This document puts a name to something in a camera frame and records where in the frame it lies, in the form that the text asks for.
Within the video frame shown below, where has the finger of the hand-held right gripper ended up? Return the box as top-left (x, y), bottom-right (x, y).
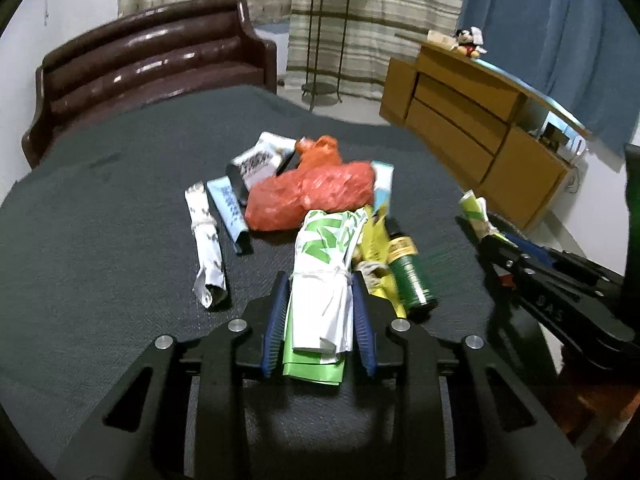
top-left (487, 212), bottom-right (566, 268)
top-left (456, 216), bottom-right (526, 291)

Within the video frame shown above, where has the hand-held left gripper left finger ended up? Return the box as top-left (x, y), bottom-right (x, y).
top-left (52, 271), bottom-right (301, 480)

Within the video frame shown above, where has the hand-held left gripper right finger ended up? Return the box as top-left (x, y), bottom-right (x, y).
top-left (350, 270), bottom-right (588, 480)

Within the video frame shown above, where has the small green white wrapper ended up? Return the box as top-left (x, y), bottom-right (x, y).
top-left (459, 190), bottom-right (506, 241)

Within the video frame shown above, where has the green and white paper bag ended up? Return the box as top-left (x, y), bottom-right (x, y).
top-left (282, 209), bottom-right (371, 386)

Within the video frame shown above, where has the light blue wrapper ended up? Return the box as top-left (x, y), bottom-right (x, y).
top-left (206, 178), bottom-right (251, 256)

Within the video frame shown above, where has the white and teal tube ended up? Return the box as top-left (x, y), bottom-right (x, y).
top-left (370, 161), bottom-right (394, 211)

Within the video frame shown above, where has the green bottle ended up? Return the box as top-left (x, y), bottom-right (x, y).
top-left (385, 230), bottom-right (440, 311)

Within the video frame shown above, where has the yellow wrapper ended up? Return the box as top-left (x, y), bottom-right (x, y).
top-left (352, 205), bottom-right (408, 318)

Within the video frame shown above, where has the white patterned rolled wrapper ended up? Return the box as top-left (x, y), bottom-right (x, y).
top-left (184, 181), bottom-right (232, 308)

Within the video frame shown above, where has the small black device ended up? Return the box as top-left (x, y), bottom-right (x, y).
top-left (542, 122), bottom-right (568, 150)

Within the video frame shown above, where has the red plastic bag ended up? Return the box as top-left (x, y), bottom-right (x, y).
top-left (245, 135), bottom-right (376, 232)

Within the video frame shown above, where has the wooden cabinet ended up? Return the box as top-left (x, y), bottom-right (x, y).
top-left (379, 32), bottom-right (596, 233)

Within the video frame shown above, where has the white and black snack packet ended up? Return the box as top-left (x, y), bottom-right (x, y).
top-left (227, 132), bottom-right (301, 206)

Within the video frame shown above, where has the dark grey table cloth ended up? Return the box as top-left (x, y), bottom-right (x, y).
top-left (0, 85), bottom-right (561, 480)

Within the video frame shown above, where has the mouse plush toy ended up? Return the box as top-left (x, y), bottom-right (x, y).
top-left (452, 27), bottom-right (487, 58)

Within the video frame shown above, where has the blue curtain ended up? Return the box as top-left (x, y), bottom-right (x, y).
top-left (457, 0), bottom-right (640, 158)

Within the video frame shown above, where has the striped curtain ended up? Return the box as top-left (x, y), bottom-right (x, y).
top-left (287, 0), bottom-right (468, 103)

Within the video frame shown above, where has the black metal plant stand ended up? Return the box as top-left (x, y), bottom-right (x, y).
top-left (301, 0), bottom-right (352, 111)

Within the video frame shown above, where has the white low cabinet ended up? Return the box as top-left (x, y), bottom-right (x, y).
top-left (255, 22), bottom-right (292, 78)

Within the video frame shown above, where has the brown leather sofa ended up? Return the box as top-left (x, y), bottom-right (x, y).
top-left (21, 0), bottom-right (278, 168)

